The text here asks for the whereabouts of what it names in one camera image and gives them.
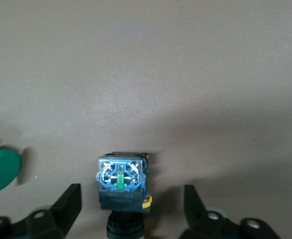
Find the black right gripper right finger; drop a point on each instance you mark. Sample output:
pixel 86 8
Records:
pixel 195 214

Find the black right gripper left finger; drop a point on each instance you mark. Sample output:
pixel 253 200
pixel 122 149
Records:
pixel 66 211

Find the yellow push button switch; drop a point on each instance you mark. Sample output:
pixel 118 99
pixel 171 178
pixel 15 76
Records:
pixel 121 199

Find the green push button switch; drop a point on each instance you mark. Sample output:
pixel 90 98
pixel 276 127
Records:
pixel 1 171

